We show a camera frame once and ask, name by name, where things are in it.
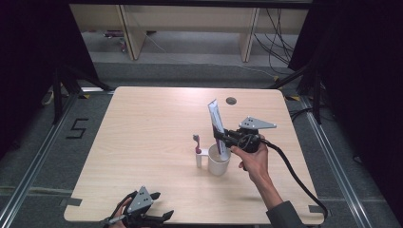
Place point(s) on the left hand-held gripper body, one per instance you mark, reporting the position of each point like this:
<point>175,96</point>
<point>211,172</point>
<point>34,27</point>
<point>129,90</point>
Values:
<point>139,201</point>

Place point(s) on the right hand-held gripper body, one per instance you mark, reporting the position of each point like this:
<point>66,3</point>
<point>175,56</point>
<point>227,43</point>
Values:
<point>250,139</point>

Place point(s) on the white toothpaste tube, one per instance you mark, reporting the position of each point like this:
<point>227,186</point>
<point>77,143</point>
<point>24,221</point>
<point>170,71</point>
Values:
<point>215,116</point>

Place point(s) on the pink toothbrush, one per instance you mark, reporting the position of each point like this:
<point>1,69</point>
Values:
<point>197,145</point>

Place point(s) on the person's left hand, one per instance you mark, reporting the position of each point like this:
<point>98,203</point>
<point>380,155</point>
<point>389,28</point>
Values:
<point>120,211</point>

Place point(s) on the person's right hand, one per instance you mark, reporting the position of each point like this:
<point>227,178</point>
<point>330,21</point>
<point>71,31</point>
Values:
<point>255,163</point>

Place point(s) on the grey tape strip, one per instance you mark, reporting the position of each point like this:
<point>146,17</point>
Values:
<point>72,201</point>
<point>316,209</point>

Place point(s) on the black metal stand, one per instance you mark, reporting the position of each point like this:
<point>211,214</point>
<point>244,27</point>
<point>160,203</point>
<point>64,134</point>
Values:
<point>316,98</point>
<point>57,98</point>

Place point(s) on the black curtain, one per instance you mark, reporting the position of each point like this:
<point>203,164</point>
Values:
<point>364,79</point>
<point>28,63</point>

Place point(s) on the aluminium floor rail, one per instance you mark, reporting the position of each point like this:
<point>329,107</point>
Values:
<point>332,158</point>
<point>38,158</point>

